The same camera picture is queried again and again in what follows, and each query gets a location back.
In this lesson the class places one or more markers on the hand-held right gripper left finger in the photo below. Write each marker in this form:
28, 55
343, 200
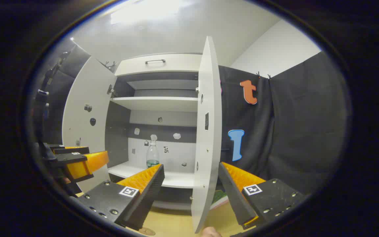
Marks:
146, 194

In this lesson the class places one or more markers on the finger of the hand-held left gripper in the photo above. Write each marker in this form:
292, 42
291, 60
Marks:
86, 164
71, 150

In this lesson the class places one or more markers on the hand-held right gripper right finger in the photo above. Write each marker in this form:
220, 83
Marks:
234, 194

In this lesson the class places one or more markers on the white cabinet door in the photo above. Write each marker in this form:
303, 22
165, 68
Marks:
209, 115
84, 131

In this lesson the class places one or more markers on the round brown coaster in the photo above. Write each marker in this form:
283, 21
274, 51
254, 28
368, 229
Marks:
147, 231

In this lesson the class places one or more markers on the clear plastic bottle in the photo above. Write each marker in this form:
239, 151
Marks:
152, 154

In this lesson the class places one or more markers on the white cabinet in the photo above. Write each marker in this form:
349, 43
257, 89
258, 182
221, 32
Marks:
158, 103

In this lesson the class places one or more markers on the metal door hinge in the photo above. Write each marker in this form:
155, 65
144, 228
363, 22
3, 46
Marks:
111, 90

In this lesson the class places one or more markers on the green and pink flat card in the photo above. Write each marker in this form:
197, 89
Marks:
218, 198

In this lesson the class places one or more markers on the black backdrop cloth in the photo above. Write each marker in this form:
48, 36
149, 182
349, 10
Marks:
291, 131
67, 69

